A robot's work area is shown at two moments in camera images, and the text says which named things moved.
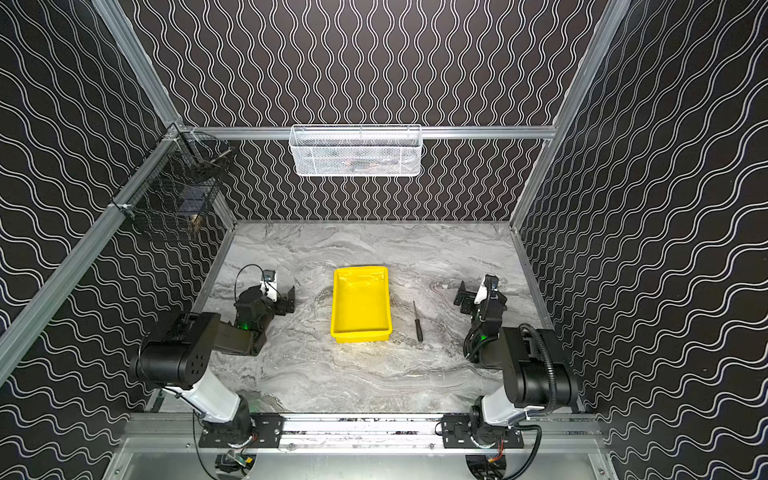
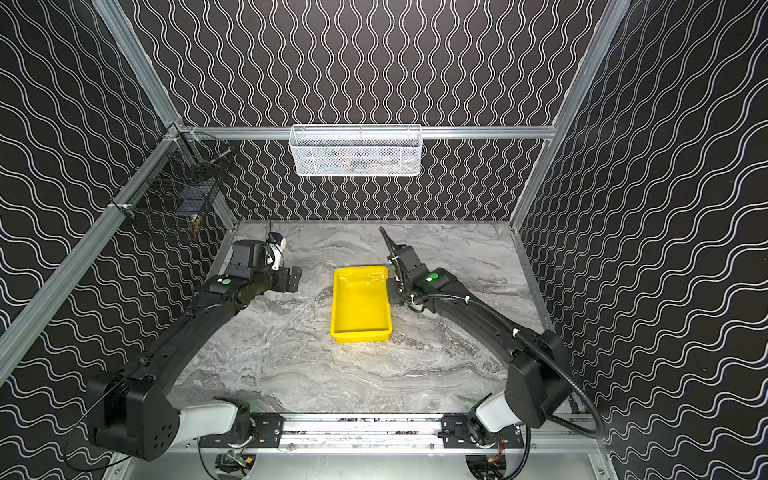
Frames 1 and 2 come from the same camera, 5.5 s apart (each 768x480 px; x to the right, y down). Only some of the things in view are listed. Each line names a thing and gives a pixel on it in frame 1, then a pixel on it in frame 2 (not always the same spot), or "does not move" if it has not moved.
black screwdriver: x=417 y=321 -> x=387 y=241
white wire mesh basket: x=356 y=150 does not move
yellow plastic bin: x=361 y=311 does not move
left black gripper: x=282 y=299 -> x=287 y=279
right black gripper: x=474 y=297 -> x=398 y=260
